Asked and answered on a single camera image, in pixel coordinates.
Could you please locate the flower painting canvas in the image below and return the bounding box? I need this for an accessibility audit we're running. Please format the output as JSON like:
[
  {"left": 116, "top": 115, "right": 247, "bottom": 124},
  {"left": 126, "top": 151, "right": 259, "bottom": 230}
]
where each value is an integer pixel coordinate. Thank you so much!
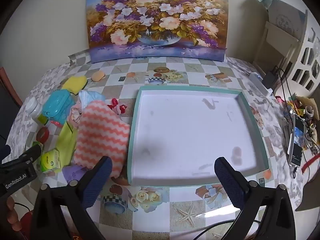
[{"left": 85, "top": 0, "right": 229, "bottom": 63}]

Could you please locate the grey leaf-print tablecloth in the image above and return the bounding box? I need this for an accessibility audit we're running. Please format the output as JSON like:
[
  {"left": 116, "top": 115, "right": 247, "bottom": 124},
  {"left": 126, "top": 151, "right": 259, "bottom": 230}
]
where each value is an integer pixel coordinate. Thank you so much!
[{"left": 7, "top": 60, "right": 90, "bottom": 205}]

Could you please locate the white lattice shelf unit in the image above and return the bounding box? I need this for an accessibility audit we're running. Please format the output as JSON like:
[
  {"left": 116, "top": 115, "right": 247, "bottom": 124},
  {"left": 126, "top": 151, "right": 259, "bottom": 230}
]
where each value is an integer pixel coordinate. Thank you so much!
[{"left": 252, "top": 0, "right": 320, "bottom": 98}]

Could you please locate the pink white wavy cloth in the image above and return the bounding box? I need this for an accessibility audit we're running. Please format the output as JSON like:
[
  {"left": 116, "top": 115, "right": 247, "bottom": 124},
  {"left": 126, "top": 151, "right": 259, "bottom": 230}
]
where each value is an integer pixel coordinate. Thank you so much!
[{"left": 72, "top": 100, "right": 130, "bottom": 178}]

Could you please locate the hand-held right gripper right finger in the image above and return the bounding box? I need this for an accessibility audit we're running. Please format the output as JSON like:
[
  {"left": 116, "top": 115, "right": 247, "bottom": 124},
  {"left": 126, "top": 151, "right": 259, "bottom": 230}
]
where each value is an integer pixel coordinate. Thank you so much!
[{"left": 214, "top": 157, "right": 296, "bottom": 240}]

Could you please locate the white bottle with green label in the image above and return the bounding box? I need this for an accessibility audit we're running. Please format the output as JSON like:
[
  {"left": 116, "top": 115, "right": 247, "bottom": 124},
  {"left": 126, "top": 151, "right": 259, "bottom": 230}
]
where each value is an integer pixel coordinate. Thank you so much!
[{"left": 26, "top": 97, "right": 50, "bottom": 127}]

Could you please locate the teal cloth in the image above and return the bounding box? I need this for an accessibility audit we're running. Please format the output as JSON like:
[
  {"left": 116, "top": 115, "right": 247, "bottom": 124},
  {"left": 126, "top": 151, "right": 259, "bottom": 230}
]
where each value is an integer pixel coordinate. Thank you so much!
[{"left": 255, "top": 0, "right": 278, "bottom": 8}]

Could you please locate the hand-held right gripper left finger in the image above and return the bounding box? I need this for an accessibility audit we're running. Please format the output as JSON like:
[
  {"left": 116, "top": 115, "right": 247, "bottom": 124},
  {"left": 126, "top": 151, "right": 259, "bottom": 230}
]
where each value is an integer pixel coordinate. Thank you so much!
[{"left": 30, "top": 156, "right": 113, "bottom": 240}]

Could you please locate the pink scrunchie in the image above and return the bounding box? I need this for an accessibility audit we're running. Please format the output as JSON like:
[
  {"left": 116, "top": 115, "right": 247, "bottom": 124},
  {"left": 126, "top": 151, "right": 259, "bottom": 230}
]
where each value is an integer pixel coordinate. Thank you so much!
[{"left": 69, "top": 102, "right": 84, "bottom": 129}]

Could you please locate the black cable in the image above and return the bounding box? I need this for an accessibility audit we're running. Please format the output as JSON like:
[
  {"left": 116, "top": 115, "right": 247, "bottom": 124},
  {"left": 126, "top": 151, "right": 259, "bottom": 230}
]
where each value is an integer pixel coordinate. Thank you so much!
[{"left": 276, "top": 66, "right": 294, "bottom": 137}]

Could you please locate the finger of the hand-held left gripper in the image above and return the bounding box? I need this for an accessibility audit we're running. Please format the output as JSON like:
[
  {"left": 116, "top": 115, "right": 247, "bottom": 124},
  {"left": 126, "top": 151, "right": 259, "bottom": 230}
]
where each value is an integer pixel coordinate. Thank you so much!
[{"left": 0, "top": 144, "right": 42, "bottom": 168}]

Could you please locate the green tissue packet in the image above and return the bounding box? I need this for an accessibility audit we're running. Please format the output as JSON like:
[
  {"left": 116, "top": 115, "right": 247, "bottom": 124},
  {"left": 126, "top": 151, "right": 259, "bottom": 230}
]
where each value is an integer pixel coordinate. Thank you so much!
[{"left": 40, "top": 149, "right": 62, "bottom": 173}]

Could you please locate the white power strip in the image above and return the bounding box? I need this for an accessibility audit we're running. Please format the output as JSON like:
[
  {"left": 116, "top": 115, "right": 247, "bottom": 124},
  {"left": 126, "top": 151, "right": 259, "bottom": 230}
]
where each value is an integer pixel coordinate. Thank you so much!
[{"left": 246, "top": 72, "right": 274, "bottom": 97}]

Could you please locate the pile of small trinkets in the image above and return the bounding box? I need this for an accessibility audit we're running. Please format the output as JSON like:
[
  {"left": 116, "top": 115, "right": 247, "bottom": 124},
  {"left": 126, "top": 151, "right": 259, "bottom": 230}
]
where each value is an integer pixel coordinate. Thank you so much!
[{"left": 275, "top": 94, "right": 320, "bottom": 155}]

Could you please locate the purple cloth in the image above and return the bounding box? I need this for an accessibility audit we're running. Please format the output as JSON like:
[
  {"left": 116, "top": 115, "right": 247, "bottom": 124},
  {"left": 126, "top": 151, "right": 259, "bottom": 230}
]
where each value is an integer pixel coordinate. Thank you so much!
[{"left": 62, "top": 165, "right": 87, "bottom": 184}]

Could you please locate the blue face mask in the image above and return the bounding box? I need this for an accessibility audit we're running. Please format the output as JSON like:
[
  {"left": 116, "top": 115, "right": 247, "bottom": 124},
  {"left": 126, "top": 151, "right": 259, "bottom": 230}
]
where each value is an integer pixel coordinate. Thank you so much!
[{"left": 79, "top": 90, "right": 107, "bottom": 108}]

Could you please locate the teal plush toy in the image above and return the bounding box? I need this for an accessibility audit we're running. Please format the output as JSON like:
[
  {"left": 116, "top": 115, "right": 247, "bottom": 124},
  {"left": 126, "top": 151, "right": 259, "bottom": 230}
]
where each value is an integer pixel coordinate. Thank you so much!
[{"left": 41, "top": 90, "right": 75, "bottom": 125}]

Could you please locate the green cloth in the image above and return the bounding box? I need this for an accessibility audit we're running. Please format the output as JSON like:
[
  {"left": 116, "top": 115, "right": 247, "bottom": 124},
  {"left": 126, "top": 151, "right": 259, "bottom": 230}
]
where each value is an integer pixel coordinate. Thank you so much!
[{"left": 54, "top": 122, "right": 78, "bottom": 173}]

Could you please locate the red tape roll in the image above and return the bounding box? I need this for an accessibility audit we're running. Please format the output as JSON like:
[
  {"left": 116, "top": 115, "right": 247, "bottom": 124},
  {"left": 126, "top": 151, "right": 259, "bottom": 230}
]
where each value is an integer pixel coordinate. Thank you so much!
[{"left": 35, "top": 127, "right": 50, "bottom": 143}]

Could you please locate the red white small toy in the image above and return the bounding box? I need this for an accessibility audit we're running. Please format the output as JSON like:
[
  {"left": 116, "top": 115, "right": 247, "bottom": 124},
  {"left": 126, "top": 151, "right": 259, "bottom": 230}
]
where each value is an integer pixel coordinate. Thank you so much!
[{"left": 107, "top": 98, "right": 128, "bottom": 115}]

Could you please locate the checked printed tablecloth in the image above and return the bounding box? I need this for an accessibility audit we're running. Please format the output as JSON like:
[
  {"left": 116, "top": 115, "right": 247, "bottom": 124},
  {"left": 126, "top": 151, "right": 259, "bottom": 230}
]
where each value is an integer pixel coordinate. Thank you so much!
[{"left": 30, "top": 50, "right": 308, "bottom": 240}]

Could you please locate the reddish wooden board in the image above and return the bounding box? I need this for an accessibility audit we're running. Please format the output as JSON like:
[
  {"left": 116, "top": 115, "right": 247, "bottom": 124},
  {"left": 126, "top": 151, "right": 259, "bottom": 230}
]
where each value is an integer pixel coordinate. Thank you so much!
[{"left": 0, "top": 66, "right": 23, "bottom": 108}]

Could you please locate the teal-rimmed white tray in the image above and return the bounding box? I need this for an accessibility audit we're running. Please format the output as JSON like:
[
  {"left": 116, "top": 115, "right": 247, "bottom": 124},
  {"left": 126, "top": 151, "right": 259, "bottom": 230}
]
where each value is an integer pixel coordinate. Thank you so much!
[{"left": 127, "top": 85, "right": 270, "bottom": 187}]

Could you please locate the yellow sponge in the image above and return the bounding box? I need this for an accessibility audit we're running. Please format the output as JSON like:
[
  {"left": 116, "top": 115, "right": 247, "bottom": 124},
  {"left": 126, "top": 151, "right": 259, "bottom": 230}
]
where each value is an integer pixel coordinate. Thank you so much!
[{"left": 61, "top": 76, "right": 88, "bottom": 96}]

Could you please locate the smartphone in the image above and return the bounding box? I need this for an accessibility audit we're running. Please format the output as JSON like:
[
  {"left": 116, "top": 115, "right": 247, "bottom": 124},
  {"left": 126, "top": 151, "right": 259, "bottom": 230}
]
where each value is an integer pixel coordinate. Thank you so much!
[{"left": 287, "top": 116, "right": 306, "bottom": 167}]

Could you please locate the black charger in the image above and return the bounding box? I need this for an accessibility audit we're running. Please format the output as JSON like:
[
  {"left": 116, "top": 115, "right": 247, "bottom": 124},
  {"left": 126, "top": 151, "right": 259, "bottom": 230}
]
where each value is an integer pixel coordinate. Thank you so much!
[{"left": 261, "top": 66, "right": 282, "bottom": 89}]

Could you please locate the person's left hand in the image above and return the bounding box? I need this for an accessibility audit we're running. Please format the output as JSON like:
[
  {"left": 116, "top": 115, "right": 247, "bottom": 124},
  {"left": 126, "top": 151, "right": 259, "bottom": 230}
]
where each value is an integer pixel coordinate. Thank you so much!
[{"left": 6, "top": 196, "right": 18, "bottom": 229}]

